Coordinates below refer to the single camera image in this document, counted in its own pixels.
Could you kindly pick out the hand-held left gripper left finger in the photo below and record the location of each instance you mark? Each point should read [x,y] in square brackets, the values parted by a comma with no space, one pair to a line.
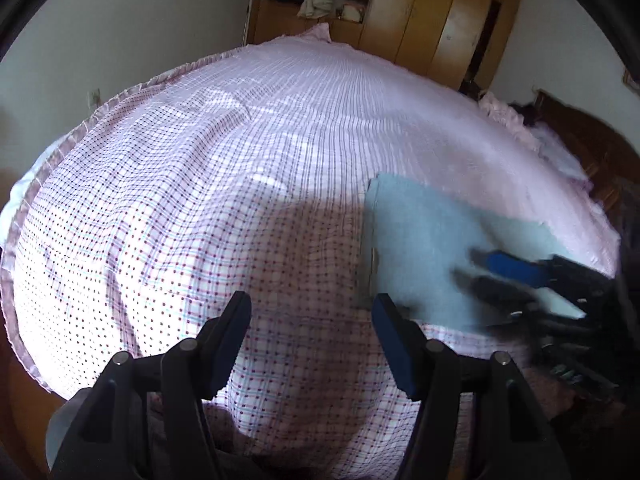
[234,327]

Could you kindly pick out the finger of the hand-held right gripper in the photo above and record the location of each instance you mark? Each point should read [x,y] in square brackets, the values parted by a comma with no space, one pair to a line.
[495,290]
[515,267]

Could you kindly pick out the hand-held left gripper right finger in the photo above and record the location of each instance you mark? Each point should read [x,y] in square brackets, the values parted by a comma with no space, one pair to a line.
[395,345]

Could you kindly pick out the grey pants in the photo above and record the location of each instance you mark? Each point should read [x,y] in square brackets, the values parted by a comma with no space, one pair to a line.
[430,240]

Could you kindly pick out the dark wooden headboard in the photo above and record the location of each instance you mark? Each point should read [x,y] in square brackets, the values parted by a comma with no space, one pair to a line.
[595,145]

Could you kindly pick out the pink ruffled pillow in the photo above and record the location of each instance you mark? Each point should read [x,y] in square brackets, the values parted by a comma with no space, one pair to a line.
[505,115]

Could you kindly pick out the pink plaid bed sheet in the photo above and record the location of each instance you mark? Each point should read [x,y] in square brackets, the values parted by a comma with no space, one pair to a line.
[200,170]

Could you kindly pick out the wooden wardrobe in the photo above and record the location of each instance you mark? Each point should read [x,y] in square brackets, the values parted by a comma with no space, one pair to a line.
[420,15]

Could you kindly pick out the framed wall picture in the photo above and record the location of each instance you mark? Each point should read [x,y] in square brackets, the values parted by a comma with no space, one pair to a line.
[631,79]

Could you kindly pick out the white wall socket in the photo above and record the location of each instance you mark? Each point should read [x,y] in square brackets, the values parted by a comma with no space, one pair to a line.
[93,95]

